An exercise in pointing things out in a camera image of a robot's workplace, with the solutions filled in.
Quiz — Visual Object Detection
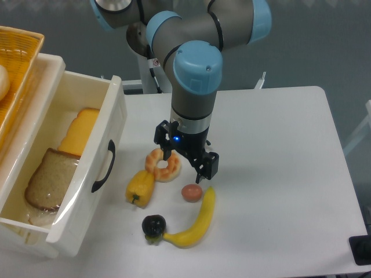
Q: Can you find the white plastic drawer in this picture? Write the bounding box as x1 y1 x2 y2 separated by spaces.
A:
1 72 126 258

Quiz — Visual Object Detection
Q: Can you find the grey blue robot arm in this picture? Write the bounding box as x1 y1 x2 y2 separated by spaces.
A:
90 1 272 181

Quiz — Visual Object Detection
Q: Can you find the yellow banana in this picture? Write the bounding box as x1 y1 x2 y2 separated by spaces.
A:
162 186 216 248

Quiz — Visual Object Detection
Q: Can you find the white drawer cabinet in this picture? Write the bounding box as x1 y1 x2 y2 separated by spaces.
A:
1 53 66 258

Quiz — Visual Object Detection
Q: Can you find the white bun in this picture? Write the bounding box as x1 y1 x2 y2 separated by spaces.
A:
0 65 10 101

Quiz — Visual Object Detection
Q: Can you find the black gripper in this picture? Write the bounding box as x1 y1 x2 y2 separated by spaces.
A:
154 120 219 183

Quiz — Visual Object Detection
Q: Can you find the glazed donut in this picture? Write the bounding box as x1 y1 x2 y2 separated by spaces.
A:
145 148 181 182

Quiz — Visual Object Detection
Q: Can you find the yellow woven basket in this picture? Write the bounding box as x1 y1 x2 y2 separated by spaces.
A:
1 26 45 145

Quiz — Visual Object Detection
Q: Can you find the brown egg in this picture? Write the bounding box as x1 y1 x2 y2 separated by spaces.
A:
181 184 203 202

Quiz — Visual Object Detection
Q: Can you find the yellow bell pepper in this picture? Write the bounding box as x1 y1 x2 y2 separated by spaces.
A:
125 170 155 208

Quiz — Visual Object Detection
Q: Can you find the dark purple mangosteen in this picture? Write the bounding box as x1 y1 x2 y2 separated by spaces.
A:
141 214 166 244

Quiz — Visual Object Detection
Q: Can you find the black device at edge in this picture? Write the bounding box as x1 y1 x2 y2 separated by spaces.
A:
348 235 371 266

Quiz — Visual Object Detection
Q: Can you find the brown bread slice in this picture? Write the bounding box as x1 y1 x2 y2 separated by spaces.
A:
24 148 80 211

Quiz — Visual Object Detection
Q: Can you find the white frame at right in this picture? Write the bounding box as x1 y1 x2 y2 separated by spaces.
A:
343 100 370 156

